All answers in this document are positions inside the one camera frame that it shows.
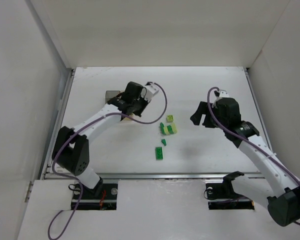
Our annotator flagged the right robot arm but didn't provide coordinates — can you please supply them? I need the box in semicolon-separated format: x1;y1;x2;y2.
190;97;300;227

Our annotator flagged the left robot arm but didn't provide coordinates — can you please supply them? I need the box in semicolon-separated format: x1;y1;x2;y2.
51;81;159;197

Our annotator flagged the orange transparent container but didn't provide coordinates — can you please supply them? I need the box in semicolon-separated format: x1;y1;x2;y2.
120;113;135;123

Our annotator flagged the grey transparent container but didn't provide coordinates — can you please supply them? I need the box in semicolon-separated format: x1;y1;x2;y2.
105;90;121;103

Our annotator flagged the lime square lego brick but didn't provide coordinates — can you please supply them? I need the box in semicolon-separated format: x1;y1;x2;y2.
166;115;174;123

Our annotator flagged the striped green lego stack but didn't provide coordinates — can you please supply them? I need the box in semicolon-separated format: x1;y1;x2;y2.
159;122;178;135

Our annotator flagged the small green wedge lego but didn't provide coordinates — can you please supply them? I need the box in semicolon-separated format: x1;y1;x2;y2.
161;139;167;146

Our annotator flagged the long green lego brick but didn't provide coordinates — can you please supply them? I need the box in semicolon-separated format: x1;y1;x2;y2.
155;147;164;160

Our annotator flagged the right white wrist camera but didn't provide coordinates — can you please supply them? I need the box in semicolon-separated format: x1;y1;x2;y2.
212;89;230;108

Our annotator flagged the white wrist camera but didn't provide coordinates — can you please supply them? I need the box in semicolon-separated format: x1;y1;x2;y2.
141;82;160;102
212;89;230;108

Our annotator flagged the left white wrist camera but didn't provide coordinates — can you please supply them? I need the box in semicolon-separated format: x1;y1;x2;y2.
141;82;160;102

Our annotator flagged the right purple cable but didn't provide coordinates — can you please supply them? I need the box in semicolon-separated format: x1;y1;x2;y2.
206;86;300;227

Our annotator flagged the purple cable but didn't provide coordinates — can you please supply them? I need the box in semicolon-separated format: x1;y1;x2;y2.
47;81;168;240
206;86;300;227

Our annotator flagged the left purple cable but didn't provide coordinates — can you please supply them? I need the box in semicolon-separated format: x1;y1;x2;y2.
47;81;168;240

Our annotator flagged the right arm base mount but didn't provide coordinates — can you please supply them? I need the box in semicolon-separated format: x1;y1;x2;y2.
203;171;255;211

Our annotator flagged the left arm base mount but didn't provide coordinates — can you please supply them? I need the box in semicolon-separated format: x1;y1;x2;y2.
68;183;119;211

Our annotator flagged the metal table edge rail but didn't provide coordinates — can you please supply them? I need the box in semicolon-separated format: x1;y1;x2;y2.
41;172;264;180

